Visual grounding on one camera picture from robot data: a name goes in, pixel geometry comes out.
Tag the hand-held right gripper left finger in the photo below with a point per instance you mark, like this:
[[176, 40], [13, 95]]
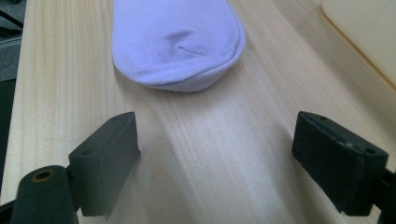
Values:
[[102, 161]]

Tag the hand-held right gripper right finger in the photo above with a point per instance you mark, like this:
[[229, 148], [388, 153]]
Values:
[[336, 168]]

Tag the cream divided storage box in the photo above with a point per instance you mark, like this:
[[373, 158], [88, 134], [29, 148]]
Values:
[[367, 28]]

